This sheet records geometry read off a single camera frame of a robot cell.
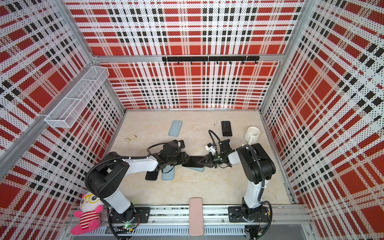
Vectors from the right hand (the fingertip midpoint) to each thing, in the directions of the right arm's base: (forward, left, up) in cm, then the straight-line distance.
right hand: (199, 164), depth 87 cm
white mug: (+19, -34, +2) cm, 39 cm away
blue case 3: (+32, +19, -5) cm, 38 cm away
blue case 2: (+29, -23, -3) cm, 37 cm away
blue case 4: (-7, +17, +5) cm, 19 cm away
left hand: (+4, +8, -2) cm, 9 cm away
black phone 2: (-5, +28, -3) cm, 29 cm away
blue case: (-1, +1, -3) cm, 4 cm away
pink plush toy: (-22, +53, +2) cm, 58 cm away
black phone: (+5, +5, -7) cm, 10 cm away
